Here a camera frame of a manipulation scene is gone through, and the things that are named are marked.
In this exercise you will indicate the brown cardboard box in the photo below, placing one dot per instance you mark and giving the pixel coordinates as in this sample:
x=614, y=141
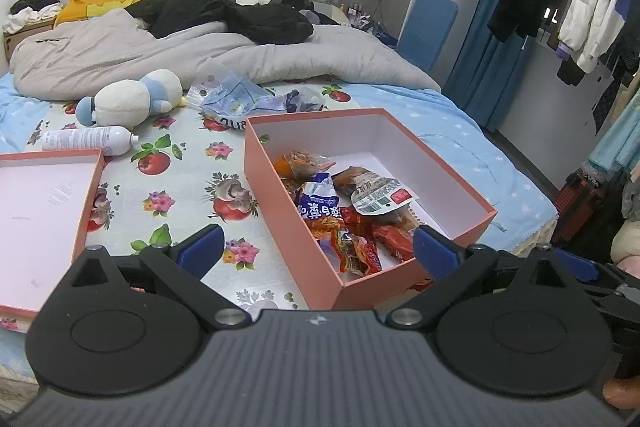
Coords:
x=25, y=38

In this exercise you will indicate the group of small bottles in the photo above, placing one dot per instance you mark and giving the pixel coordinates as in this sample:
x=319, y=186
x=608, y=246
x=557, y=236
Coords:
x=352, y=13

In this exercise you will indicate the hanging teal garment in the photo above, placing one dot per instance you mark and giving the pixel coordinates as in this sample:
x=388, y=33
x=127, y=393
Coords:
x=617, y=137

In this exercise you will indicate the clear blue plastic bag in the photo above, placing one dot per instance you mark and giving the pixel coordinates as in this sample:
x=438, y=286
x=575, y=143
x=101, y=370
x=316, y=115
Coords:
x=232, y=97

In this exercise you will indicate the red orange snack packet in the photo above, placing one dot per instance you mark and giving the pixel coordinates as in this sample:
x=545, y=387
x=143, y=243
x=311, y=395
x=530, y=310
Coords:
x=327, y=229

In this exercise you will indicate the red suitcase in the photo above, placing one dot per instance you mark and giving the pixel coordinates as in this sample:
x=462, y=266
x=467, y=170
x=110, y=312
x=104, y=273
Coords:
x=582, y=207

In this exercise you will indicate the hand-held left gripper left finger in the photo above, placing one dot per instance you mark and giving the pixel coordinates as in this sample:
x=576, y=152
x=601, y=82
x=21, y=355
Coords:
x=200, y=251

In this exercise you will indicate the blue white snack packet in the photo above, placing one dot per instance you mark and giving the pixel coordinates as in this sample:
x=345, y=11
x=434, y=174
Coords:
x=317, y=202

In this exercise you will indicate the black and white clothes pile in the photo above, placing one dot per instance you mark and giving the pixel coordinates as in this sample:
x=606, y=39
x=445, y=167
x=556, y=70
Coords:
x=32, y=7

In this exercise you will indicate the hanging white purple jacket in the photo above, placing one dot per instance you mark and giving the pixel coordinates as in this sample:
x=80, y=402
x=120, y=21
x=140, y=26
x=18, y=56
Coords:
x=595, y=7

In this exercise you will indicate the orange strips packet red label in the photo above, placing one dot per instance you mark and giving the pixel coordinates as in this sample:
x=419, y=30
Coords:
x=361, y=257

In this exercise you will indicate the black clothing pile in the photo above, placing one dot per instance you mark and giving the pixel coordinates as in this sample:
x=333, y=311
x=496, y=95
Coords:
x=240, y=19

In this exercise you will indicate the grey quilt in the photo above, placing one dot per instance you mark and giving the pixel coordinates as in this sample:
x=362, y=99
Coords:
x=150, y=57

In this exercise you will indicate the blue curtain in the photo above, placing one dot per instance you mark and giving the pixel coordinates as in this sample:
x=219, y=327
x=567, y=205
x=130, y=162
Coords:
x=490, y=72

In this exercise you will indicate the white spray bottle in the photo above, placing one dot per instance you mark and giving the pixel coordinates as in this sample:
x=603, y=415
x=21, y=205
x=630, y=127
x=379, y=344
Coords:
x=85, y=139

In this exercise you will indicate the pink cardboard box lid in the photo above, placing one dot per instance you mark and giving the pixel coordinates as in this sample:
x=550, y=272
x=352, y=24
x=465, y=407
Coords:
x=40, y=217

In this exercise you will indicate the blue chair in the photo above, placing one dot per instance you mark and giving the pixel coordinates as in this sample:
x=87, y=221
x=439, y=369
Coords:
x=427, y=27

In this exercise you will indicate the red gold snack packet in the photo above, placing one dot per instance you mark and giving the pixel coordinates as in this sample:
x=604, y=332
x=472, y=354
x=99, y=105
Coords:
x=395, y=242

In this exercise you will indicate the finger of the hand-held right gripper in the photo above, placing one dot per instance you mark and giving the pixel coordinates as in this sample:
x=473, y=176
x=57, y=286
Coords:
x=577, y=264

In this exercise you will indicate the white and blue plush toy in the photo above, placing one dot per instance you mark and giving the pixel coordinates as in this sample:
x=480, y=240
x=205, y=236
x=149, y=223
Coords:
x=130, y=99

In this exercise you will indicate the white bag with black print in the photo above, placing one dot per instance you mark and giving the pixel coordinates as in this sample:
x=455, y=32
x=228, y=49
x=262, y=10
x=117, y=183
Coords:
x=225, y=124

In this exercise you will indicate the person's right hand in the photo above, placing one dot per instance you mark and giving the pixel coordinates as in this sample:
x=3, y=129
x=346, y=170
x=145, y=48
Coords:
x=622, y=394

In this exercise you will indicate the deep pink cardboard box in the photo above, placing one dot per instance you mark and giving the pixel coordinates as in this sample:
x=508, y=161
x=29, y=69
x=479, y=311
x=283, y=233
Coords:
x=390, y=137

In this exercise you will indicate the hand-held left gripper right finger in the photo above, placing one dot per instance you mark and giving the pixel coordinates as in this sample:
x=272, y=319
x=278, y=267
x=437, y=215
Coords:
x=435, y=253

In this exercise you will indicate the yellow pillow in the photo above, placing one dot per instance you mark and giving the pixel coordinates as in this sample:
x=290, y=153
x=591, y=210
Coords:
x=95, y=4

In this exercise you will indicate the clear packet with brown snack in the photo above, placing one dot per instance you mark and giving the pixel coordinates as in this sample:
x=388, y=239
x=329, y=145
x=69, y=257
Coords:
x=375, y=192

